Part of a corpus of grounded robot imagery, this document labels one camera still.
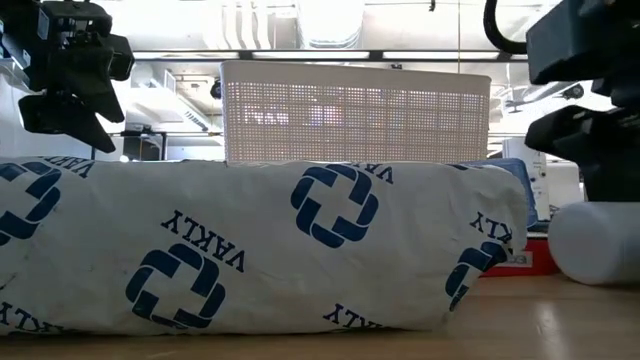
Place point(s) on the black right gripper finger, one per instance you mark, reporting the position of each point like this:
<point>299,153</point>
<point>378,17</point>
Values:
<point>600,132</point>
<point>612,182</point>

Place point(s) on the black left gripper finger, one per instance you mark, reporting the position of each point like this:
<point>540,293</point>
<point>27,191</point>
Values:
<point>60,115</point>
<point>100,85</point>

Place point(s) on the white perforated plastic basket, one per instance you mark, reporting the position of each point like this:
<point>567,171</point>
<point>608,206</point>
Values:
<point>350,115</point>

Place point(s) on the white red small tube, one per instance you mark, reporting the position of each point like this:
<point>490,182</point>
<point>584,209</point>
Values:
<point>595,245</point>

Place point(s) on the white labelled background container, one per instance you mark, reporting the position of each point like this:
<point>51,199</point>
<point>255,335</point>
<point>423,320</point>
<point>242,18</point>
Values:
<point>520,149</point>

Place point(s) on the red and white packet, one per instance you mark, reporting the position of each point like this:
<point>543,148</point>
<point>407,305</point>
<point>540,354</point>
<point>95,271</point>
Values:
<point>537,260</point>

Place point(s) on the white Vakly gauze package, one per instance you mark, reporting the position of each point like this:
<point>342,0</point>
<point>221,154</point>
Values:
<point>250,240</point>

